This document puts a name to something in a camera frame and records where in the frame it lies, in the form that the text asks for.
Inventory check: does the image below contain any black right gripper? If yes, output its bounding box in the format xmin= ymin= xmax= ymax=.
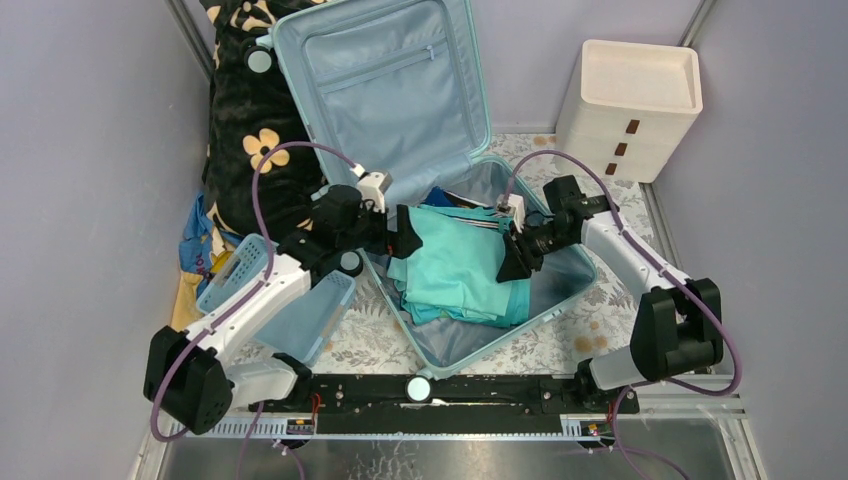
xmin=496 ymin=218 xmax=575 ymax=284

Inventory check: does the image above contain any light blue ribbed suitcase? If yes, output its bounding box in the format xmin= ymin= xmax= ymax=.
xmin=243 ymin=0 xmax=598 ymax=404

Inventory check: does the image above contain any white three-drawer storage cabinet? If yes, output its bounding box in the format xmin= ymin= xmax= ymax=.
xmin=555 ymin=39 xmax=703 ymax=184

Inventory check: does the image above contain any black floral plush blanket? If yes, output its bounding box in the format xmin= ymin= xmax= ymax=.
xmin=201 ymin=1 xmax=326 ymax=241

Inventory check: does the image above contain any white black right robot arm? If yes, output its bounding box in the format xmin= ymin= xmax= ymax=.
xmin=496 ymin=176 xmax=724 ymax=412

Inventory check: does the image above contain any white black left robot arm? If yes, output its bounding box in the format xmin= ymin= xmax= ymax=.
xmin=143 ymin=185 xmax=423 ymax=442

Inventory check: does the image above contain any dark blue flat item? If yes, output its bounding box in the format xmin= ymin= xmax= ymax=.
xmin=418 ymin=187 xmax=495 ymax=218

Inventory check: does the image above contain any teal folded cloth bottom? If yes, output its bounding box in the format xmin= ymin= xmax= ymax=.
xmin=400 ymin=205 xmax=533 ymax=331

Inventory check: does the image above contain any floral patterned floor mat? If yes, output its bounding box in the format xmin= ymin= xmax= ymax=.
xmin=233 ymin=133 xmax=661 ymax=374

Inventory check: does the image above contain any light blue perforated plastic basket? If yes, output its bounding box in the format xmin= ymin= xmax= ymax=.
xmin=196 ymin=234 xmax=355 ymax=367

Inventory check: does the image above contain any blue yellow cloth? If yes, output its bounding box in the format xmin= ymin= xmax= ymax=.
xmin=170 ymin=193 xmax=240 ymax=331

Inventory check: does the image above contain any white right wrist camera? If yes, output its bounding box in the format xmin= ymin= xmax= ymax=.
xmin=495 ymin=193 xmax=526 ymax=233

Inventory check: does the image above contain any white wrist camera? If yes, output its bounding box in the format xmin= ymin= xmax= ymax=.
xmin=495 ymin=193 xmax=526 ymax=233
xmin=350 ymin=164 xmax=392 ymax=213

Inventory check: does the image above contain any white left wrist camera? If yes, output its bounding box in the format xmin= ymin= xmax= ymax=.
xmin=350 ymin=164 xmax=392 ymax=213

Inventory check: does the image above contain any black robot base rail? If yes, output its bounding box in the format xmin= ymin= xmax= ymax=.
xmin=249 ymin=362 xmax=640 ymax=436

